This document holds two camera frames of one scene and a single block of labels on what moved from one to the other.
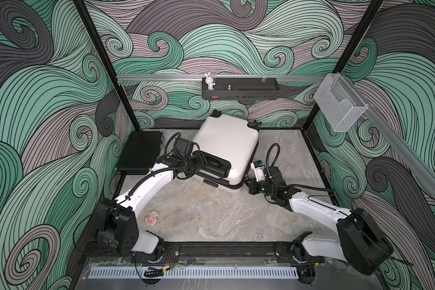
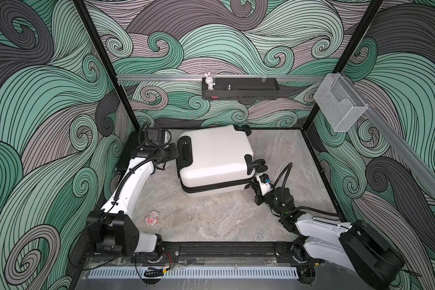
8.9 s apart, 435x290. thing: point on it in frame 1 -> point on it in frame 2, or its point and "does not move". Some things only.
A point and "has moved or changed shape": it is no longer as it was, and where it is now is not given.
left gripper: (200, 162) -> (173, 149)
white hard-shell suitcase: (231, 139) has moved or changed shape
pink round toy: (152, 219) does not move
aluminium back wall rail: (159, 77) does not move
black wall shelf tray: (241, 89) does not move
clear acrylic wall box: (340, 104) does not move
